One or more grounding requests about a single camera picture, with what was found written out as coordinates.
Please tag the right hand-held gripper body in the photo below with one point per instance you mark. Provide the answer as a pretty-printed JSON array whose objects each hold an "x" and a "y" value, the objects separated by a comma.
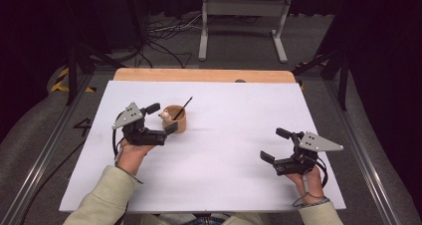
[{"x": 315, "y": 142}]

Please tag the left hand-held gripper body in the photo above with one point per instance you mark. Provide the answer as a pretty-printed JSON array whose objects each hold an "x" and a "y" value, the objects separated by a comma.
[{"x": 127, "y": 117}]

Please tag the wooden pen holder cup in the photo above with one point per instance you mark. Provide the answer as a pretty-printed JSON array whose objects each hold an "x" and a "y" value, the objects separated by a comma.
[{"x": 180, "y": 122}]

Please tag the black pen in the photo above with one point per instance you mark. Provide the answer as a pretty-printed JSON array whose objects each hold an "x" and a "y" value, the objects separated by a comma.
[{"x": 184, "y": 107}]

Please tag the person's left hand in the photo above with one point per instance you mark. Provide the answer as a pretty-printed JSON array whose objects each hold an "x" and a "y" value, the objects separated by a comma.
[{"x": 131, "y": 157}]

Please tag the person's right hand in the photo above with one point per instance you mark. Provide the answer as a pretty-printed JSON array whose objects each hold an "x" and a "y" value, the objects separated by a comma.
[{"x": 312, "y": 185}]

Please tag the white paper sheet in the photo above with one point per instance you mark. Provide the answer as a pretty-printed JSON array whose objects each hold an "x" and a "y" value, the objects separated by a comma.
[{"x": 215, "y": 178}]

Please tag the wooden table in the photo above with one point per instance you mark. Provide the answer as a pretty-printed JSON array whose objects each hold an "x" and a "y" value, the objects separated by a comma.
[{"x": 199, "y": 75}]

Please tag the dark round cap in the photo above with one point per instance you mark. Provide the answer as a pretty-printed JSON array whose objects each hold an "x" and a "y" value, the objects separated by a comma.
[{"x": 240, "y": 81}]

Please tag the black tripod stand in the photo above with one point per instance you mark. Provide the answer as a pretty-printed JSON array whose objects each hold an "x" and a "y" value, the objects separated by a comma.
[
  {"x": 342, "y": 75},
  {"x": 72, "y": 72}
]

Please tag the person's blue jeans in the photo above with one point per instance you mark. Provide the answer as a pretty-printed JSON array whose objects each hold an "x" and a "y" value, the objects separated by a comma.
[{"x": 205, "y": 221}]

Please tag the grey metal stand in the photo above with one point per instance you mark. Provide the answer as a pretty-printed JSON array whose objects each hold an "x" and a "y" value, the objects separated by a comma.
[{"x": 245, "y": 7}]

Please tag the aluminium rail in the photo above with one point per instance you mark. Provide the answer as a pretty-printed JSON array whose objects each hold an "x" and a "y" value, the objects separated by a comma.
[
  {"x": 358, "y": 145},
  {"x": 49, "y": 145}
]

